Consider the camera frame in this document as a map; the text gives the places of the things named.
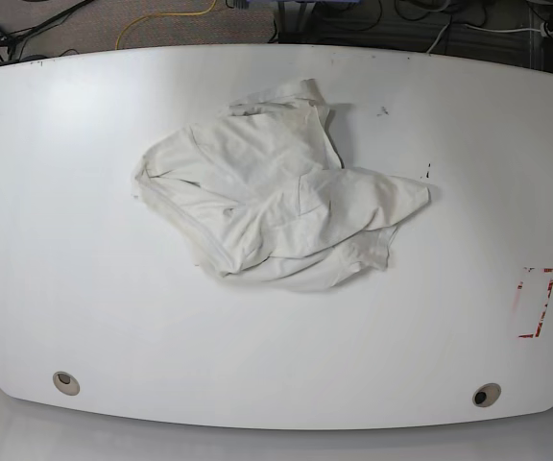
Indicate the table cable grommet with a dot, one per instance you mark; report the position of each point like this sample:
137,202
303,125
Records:
66,384
486,395

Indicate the white T-shirt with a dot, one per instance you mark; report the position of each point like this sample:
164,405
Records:
263,198

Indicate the left table cable grommet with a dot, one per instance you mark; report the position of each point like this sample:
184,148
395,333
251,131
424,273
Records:
66,384

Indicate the black tripod legs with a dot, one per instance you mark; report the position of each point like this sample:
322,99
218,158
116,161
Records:
10,41

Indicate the red tape rectangle marking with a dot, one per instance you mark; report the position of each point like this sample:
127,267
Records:
531,302

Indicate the right table cable grommet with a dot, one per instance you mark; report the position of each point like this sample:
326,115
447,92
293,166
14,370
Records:
486,395

